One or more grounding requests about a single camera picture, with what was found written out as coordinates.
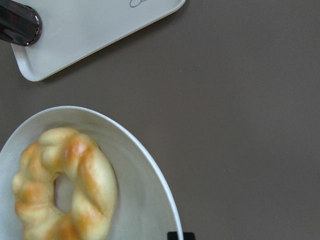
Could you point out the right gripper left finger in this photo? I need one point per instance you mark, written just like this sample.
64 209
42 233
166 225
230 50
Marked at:
172 235

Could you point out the dark drink bottle white cap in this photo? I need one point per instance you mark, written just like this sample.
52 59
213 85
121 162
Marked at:
19 24

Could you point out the cream rabbit tray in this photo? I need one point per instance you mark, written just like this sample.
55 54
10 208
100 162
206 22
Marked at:
75 29

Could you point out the white plate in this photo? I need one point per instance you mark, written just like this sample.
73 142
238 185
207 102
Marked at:
145 208

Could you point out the twisted glazed donut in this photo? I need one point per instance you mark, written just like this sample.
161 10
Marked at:
64 150

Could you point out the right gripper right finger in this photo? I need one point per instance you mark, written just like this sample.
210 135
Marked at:
188 236

